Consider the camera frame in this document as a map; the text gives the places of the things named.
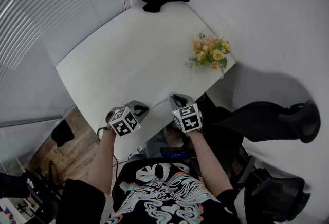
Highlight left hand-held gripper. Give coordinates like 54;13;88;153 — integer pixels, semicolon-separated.
105;100;150;138

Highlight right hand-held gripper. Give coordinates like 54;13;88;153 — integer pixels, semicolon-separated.
169;93;204;137

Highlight person's left forearm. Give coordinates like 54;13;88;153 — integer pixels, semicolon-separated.
87;129;121;194

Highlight person's right forearm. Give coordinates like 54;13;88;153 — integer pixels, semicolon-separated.
189;130;233;197

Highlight person's grey jeans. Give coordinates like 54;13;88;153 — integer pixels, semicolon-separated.
146;132;176;159

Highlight black device with blue screen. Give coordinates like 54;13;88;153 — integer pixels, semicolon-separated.
160;147;195;159

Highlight yellow flower bouquet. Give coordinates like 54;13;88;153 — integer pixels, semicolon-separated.
184;32;231;80

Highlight small black floor cloth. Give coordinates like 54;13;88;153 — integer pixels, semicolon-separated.
50;120;75;148

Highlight black high-back office chair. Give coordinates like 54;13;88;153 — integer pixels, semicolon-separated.
200;99;321;175

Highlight person's black printed shirt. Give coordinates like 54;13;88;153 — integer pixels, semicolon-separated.
56;161;247;224

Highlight white window blinds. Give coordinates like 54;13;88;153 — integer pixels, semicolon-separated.
0;0;126;126

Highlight black mesh office chair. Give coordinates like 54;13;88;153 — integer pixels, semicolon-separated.
231;156;312;224

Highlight black swivel office chair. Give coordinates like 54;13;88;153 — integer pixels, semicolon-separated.
0;161;65;224

